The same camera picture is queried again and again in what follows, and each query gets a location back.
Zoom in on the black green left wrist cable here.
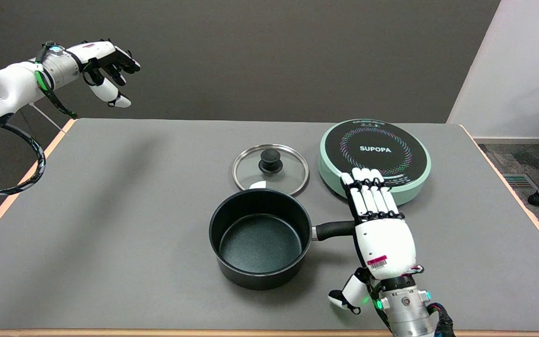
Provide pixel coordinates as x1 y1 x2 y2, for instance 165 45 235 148
35 41 79 119

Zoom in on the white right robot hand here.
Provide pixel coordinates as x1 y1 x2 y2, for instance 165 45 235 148
328 168 424 315

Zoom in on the thick black braided cable loop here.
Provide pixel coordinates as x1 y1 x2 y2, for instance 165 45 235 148
0 123 47 198

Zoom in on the metal floor vent grille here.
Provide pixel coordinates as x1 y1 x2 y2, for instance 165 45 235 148
502 173 539 190

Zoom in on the glass lid with black knob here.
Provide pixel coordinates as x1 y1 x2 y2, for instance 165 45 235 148
232 144 309 196

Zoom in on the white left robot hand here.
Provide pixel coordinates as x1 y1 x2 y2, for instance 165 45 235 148
80 39 141 109

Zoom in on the black saucepan with long handle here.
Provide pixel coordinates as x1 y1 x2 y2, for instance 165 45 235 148
209 189 357 291

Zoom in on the mint green induction cooker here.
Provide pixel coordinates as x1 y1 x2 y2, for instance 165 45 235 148
317 118 432 206

